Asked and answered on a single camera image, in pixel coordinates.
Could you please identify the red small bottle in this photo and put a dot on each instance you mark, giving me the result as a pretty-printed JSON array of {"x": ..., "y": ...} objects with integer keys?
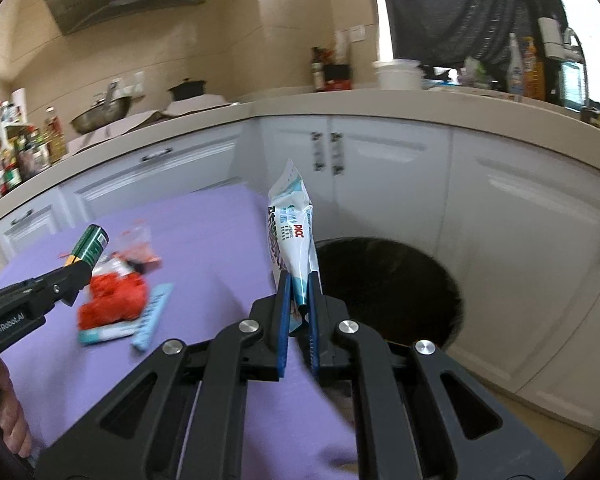
[{"x": 113, "y": 264}]

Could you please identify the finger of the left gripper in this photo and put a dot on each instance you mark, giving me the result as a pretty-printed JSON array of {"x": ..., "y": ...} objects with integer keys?
[{"x": 62, "y": 284}]

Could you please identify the orange detergent bottle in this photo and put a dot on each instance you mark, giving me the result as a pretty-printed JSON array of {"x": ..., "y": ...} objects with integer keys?
[{"x": 534, "y": 80}]

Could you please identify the black trash bin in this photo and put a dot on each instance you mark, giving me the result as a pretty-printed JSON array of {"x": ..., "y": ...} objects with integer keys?
[{"x": 399, "y": 291}]

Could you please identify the condiment rack with bottles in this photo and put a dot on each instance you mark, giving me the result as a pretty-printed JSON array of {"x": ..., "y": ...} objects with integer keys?
[{"x": 23, "y": 152}]

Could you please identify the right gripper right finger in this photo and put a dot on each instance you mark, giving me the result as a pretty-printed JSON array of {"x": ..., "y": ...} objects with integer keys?
[{"x": 419, "y": 414}]

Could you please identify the black pot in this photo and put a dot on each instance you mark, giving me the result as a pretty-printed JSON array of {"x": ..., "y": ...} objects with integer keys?
[{"x": 188, "y": 89}]

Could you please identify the cardboard stove cover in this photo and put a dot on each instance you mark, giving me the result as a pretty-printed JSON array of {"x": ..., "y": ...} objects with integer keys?
[{"x": 120, "y": 127}]

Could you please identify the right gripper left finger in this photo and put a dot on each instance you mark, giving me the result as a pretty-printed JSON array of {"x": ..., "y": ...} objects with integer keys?
[{"x": 180, "y": 413}]

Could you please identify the white lidded bucket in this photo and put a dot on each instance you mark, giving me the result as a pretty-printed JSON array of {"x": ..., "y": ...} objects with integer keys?
[{"x": 399, "y": 74}]

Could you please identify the purple tablecloth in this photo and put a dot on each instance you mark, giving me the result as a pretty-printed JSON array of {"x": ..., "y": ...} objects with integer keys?
[{"x": 213, "y": 248}]

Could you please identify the person's left hand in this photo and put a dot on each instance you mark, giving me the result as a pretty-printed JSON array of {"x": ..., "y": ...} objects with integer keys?
[{"x": 15, "y": 429}]

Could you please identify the dark window curtain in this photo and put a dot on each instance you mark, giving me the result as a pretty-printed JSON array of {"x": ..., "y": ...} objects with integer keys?
[{"x": 445, "y": 32}]

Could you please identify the dark sauce bottle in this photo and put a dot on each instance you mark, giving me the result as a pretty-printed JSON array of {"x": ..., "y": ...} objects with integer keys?
[{"x": 317, "y": 69}]

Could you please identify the white blue toothpaste tube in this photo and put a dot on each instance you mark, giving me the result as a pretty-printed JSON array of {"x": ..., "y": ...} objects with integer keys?
[{"x": 290, "y": 237}]

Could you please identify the orange dotted clear bag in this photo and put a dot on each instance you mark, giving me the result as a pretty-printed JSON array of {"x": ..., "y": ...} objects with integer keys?
[{"x": 133, "y": 246}]

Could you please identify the cooking oil bottle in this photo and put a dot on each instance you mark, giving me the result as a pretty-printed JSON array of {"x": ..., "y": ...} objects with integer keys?
[{"x": 56, "y": 142}]

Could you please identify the orange plastic bag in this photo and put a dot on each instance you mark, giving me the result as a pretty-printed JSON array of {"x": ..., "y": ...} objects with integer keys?
[{"x": 113, "y": 298}]

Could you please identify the teal white tube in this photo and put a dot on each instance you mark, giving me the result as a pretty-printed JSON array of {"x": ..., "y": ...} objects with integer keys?
[{"x": 109, "y": 332}]

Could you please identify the white spray bottle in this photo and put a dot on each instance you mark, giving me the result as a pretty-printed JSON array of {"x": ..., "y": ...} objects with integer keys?
[{"x": 515, "y": 72}]

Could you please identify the light blue comb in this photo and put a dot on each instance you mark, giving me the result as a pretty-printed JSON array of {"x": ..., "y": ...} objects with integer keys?
[{"x": 150, "y": 318}]

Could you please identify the white right cabinet doors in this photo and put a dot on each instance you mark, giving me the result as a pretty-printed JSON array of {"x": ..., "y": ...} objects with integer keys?
[{"x": 521, "y": 235}]

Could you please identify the red black utensil holder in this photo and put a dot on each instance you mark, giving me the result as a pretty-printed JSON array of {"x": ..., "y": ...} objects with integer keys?
[{"x": 337, "y": 77}]

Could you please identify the white drawer cabinet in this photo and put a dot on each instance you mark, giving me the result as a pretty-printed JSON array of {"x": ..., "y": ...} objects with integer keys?
[{"x": 167, "y": 159}]

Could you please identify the white corner cabinet doors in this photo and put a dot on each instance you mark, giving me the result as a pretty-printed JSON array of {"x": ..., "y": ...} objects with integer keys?
[{"x": 366, "y": 176}]

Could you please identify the steel wok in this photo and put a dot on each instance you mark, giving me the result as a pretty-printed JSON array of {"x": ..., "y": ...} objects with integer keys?
[{"x": 105, "y": 111}]

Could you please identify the chrome faucet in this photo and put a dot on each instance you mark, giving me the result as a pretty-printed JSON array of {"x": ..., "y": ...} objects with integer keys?
[{"x": 564, "y": 47}]

